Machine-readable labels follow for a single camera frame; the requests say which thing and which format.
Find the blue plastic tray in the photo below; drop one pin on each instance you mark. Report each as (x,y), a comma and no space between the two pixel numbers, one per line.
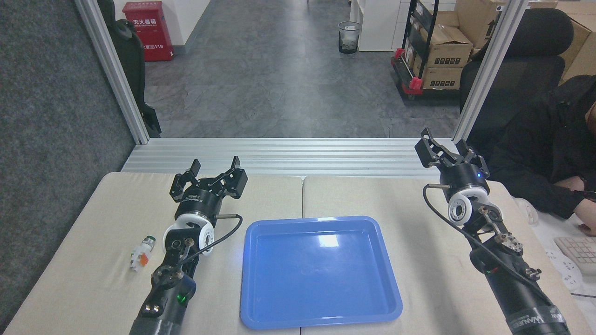
(316,279)

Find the white cabinet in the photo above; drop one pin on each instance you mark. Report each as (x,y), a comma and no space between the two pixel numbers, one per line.
(377,25)

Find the person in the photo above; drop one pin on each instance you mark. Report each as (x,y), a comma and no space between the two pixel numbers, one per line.
(545,149)

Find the white round object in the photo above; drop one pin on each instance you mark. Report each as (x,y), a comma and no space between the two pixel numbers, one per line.
(527,211)

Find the white power strip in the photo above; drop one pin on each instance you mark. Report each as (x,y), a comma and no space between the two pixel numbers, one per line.
(565,272)

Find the large plain cardboard box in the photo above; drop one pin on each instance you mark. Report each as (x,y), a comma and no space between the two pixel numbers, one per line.
(477,21)

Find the cardboard box with black print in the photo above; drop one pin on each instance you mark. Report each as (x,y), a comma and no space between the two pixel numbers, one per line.
(449,46)

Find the red fire extinguisher box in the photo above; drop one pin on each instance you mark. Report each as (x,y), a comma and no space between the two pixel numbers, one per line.
(149,32)

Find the black office chair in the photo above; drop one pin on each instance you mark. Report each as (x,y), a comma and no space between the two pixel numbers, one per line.
(535,60)

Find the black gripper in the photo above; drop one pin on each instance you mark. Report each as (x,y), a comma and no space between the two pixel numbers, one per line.
(463,179)
(200,202)

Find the flat cardboard box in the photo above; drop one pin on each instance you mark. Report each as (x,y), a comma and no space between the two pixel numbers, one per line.
(442,78)

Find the white push button switch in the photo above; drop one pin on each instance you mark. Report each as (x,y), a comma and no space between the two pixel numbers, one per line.
(141,255)

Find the grey felt partition panel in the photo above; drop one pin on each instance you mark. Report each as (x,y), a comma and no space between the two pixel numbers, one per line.
(51,139)

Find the white keyboard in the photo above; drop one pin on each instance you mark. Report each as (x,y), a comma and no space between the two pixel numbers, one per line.
(582,253)

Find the person's right hand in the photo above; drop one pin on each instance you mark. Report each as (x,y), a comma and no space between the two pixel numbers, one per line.
(570,183)

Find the black chair behind post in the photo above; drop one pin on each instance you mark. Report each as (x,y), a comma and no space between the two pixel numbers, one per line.
(132,60)

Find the silver aluminium post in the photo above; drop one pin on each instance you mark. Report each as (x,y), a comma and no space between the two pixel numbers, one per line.
(489,70)
(114,74)

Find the mesh waste bin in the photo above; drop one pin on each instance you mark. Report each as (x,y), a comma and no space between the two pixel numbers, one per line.
(349,37)

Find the black cart with red corners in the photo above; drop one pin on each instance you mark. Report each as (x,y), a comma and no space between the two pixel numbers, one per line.
(412,83)

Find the ribbed aluminium frame bed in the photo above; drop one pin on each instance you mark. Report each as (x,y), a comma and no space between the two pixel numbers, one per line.
(288,156)

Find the person's left hand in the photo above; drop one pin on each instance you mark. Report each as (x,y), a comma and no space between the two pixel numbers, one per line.
(589,216)

